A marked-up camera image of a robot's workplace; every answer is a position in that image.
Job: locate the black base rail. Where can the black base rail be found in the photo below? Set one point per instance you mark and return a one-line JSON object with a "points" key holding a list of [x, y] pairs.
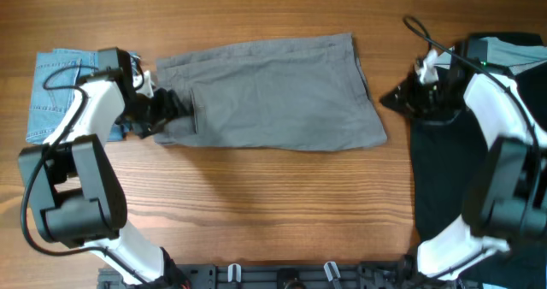
{"points": [[365, 275]]}

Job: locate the light blue garment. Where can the light blue garment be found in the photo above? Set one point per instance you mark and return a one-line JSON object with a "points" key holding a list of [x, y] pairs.
{"points": [[507, 54]]}

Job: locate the grey shorts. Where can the grey shorts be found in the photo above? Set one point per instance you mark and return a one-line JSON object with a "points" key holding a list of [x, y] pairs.
{"points": [[293, 94]]}

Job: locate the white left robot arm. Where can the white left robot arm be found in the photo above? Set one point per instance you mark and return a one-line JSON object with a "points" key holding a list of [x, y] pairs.
{"points": [[73, 202]]}

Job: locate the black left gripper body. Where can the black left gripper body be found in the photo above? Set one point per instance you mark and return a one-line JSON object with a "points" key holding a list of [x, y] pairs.
{"points": [[149, 112]]}

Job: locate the folded light blue jeans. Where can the folded light blue jeans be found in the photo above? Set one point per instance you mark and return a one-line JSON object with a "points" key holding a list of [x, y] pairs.
{"points": [[69, 100]]}

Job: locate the black garment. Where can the black garment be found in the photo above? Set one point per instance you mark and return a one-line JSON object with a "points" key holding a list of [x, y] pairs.
{"points": [[445, 159]]}

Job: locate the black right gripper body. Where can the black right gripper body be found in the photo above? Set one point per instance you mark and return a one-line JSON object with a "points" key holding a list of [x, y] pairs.
{"points": [[424, 101]]}

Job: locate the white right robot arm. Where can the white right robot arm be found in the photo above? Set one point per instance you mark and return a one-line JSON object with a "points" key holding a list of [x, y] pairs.
{"points": [[504, 208]]}

